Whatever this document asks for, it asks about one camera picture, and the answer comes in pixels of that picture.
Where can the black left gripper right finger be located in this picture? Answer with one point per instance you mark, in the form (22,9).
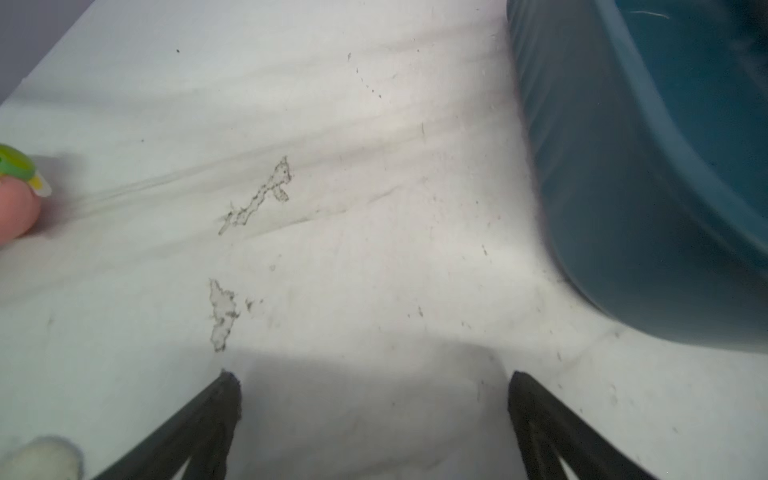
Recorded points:
(550,435)

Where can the teal plastic bin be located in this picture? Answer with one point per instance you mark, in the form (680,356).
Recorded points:
(647,122)

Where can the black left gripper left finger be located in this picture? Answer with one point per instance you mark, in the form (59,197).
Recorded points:
(194,441)

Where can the white rubber glove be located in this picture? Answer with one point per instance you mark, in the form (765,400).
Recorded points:
(44,458)

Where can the pink toy figure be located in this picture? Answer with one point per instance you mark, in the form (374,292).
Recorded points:
(23,189)

